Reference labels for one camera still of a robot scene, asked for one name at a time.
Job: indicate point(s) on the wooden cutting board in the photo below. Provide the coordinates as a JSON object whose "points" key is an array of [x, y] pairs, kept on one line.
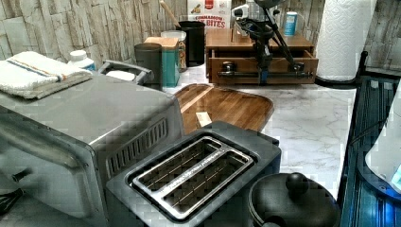
{"points": [[244, 110]]}

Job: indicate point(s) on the paper towel roll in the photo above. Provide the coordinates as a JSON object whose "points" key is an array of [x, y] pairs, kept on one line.
{"points": [[342, 37]]}

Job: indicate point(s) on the silver toaster oven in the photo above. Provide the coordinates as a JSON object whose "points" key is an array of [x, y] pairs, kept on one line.
{"points": [[63, 148]]}

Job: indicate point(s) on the glass jar white lid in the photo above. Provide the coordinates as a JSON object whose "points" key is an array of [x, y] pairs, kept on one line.
{"points": [[181, 36]]}

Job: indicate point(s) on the grey toaster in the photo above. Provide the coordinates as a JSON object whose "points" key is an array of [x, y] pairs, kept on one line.
{"points": [[200, 180]]}

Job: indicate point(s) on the wooden drawer cabinet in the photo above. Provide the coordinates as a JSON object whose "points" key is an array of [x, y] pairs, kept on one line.
{"points": [[227, 40]]}

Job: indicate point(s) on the wooden drawer with black handle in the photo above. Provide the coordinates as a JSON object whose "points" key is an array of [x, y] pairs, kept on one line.
{"points": [[242, 67]]}

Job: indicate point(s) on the cinnamon bites cereal box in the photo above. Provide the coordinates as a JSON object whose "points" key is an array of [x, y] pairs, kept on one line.
{"points": [[213, 13]]}

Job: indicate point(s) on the small wooden block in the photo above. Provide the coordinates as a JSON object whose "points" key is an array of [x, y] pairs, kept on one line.
{"points": [[203, 119]]}

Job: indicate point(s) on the teal canister with wooden lid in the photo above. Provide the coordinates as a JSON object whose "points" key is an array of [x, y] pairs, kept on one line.
{"points": [[170, 68]]}

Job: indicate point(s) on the folded white towel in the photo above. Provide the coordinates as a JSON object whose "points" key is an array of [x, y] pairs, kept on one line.
{"points": [[33, 75]]}

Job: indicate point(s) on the black utensil holder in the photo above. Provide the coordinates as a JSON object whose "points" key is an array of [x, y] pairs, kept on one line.
{"points": [[195, 42]]}

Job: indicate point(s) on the blue cylindrical can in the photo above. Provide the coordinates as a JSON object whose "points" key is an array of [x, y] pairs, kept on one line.
{"points": [[290, 23]]}

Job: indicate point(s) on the black pot lid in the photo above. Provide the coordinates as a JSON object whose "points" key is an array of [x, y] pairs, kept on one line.
{"points": [[291, 200]]}

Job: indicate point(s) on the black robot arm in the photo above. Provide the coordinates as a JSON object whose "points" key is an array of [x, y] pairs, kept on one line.
{"points": [[265, 6]]}

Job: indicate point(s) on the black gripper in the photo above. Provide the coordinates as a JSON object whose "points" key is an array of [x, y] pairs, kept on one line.
{"points": [[260, 32]]}

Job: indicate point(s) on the blue white bottle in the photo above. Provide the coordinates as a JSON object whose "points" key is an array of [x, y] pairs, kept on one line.
{"points": [[79, 59]]}

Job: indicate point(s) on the wooden utensil handle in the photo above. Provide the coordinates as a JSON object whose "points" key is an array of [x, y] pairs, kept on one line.
{"points": [[169, 13]]}

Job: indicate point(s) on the dark grey cup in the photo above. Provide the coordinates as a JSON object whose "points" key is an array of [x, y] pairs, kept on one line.
{"points": [[149, 55]]}

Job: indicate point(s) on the black dish rack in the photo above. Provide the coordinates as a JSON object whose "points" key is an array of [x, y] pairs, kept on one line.
{"points": [[369, 193]]}

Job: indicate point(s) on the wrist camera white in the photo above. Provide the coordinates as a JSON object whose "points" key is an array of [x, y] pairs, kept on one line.
{"points": [[240, 12]]}

